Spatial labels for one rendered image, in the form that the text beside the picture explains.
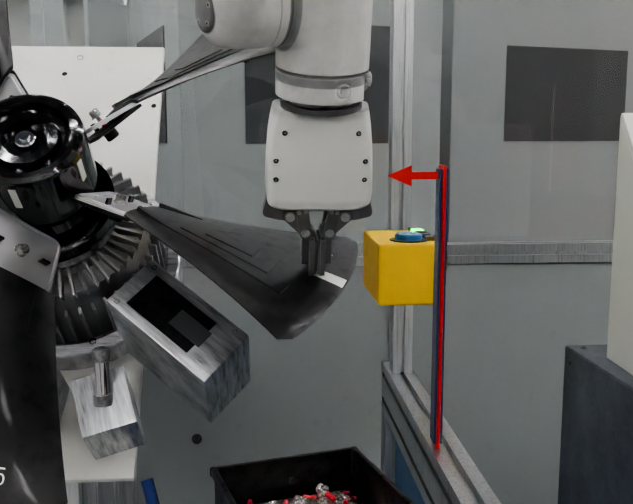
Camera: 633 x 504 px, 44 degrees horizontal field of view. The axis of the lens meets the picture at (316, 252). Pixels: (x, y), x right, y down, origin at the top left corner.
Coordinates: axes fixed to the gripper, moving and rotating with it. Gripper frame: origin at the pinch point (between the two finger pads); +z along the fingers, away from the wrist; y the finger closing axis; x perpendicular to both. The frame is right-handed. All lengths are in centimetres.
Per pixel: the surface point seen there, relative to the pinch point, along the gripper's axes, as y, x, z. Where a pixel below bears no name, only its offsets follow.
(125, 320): 20.5, -6.4, 11.5
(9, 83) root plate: 33.5, -19.5, -11.8
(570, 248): -60, -73, 35
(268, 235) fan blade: 4.6, -7.4, 1.6
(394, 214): -22, -75, 28
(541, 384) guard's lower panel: -55, -65, 63
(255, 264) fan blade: 6.0, 1.7, 0.5
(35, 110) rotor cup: 29.0, -12.0, -10.8
